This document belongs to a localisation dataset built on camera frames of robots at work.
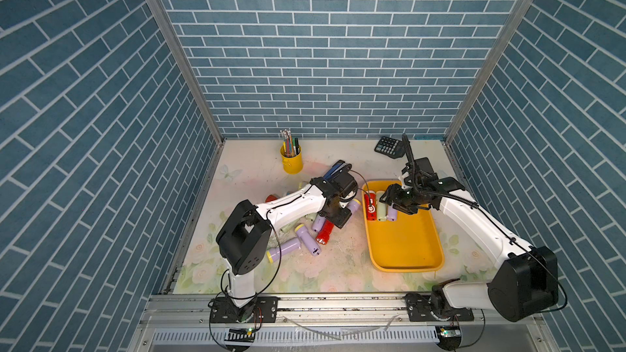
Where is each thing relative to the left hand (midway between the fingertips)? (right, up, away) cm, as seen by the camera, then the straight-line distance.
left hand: (344, 220), depth 86 cm
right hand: (+14, +7, -3) cm, 16 cm away
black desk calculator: (+25, +28, +31) cm, 48 cm away
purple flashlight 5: (-24, -10, -3) cm, 27 cm away
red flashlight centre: (-7, -5, +3) cm, 9 cm away
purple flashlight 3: (-9, -2, +3) cm, 10 cm away
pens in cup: (-22, +27, +17) cm, 39 cm away
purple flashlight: (+18, +1, +5) cm, 19 cm away
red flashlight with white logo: (+11, +6, +8) cm, 14 cm away
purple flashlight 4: (-13, -7, 0) cm, 15 cm away
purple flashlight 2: (+4, +3, +8) cm, 10 cm away
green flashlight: (+15, +3, +7) cm, 17 cm away
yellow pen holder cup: (-21, +19, +17) cm, 33 cm away
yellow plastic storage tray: (+26, -11, +6) cm, 29 cm away
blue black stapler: (-1, +17, +22) cm, 28 cm away
